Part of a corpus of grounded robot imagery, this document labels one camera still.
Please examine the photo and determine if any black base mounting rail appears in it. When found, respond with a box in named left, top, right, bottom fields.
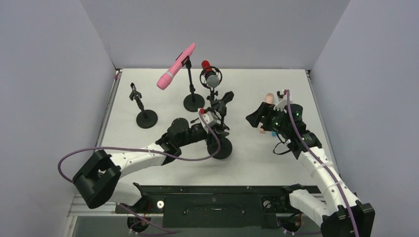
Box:
left=115, top=184, right=320, bottom=235

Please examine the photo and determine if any teal microphone black stand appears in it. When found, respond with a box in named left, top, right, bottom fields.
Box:
left=129, top=82, right=158, bottom=129

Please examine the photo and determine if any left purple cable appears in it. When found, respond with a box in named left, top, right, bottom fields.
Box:
left=57, top=111, right=222, bottom=184

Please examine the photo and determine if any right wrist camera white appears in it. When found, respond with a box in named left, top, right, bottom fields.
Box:
left=274, top=89, right=292, bottom=111

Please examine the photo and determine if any black tripod shock-mount stand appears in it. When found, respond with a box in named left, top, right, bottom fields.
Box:
left=200, top=76, right=218, bottom=102

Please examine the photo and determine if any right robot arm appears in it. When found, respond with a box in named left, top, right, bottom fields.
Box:
left=246, top=102, right=375, bottom=237

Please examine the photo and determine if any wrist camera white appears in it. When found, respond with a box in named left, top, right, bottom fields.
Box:
left=274, top=89, right=292, bottom=111
left=198, top=108, right=217, bottom=133

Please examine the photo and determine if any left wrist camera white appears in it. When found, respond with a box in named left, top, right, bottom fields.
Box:
left=198, top=108, right=217, bottom=133

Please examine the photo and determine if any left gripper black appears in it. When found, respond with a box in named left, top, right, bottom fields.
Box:
left=177, top=123, right=228, bottom=148

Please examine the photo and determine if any pink microphone black stand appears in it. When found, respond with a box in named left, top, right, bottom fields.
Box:
left=181, top=55, right=205, bottom=112

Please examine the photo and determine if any beige microphone black stand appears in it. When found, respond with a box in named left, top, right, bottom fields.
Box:
left=207, top=91, right=234, bottom=160

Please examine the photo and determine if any red mesh microphone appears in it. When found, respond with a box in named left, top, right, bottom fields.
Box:
left=200, top=60, right=222, bottom=89

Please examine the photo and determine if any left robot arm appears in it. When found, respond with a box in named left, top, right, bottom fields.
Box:
left=72, top=118, right=233, bottom=212

